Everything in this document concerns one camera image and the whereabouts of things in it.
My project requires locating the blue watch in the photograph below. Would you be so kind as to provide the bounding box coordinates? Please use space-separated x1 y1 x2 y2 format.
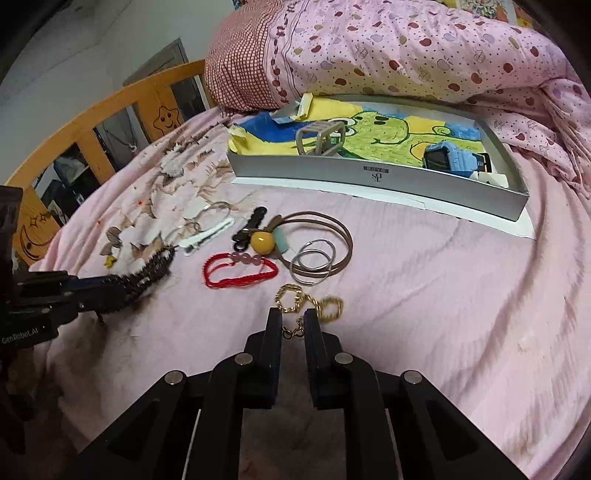
422 142 492 178

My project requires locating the white hair clip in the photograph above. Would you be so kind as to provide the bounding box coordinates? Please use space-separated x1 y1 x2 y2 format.
182 219 234 256

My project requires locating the gold chain bracelet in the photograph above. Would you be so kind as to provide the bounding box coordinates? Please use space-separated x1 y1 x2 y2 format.
274 284 345 340

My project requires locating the row of wall drawings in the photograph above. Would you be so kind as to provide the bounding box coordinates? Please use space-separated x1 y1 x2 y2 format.
455 0 536 28

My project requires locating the pink dotted quilt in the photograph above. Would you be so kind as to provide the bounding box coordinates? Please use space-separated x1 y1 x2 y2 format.
265 0 591 195

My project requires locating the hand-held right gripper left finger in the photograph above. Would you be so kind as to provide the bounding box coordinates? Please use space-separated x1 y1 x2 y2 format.
74 307 284 480

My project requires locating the grey door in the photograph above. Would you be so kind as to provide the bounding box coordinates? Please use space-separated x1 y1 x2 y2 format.
122 39 208 121

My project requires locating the silver hoop earring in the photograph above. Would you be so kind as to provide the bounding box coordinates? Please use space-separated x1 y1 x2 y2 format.
302 239 335 273
291 249 333 284

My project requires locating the grey buckle strap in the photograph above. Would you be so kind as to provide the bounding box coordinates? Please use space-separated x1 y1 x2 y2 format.
295 119 347 158

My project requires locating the dark bead bracelet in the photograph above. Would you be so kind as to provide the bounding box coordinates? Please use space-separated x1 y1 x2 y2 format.
99 247 178 319

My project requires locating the red string bracelet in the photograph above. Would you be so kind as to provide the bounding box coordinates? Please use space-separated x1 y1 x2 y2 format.
203 251 280 291

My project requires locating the wooden headboard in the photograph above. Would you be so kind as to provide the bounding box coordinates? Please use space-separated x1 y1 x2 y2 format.
0 59 218 266

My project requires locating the grey cardboard box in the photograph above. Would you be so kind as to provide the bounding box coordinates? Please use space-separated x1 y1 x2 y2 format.
228 95 531 222

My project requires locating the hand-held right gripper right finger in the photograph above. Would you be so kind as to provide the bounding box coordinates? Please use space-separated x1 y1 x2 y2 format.
303 308 529 480

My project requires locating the black hair clip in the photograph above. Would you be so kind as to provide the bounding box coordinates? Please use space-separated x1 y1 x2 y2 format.
232 206 269 247

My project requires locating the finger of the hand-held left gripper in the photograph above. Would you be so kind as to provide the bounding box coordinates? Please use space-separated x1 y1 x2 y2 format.
16 271 139 324

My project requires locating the brown headband with yellow bead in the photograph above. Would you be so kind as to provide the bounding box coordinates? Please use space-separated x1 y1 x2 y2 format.
252 211 354 278

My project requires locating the red checked pillow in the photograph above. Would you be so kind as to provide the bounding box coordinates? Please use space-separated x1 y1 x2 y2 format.
204 7 278 114

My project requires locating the green frog drawing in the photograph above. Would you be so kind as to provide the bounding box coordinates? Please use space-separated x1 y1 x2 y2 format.
231 97 490 169

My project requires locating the small white plastic piece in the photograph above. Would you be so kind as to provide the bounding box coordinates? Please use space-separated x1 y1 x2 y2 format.
471 171 509 188

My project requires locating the thin silver bangle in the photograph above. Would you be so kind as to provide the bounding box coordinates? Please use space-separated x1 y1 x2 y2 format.
164 202 232 241

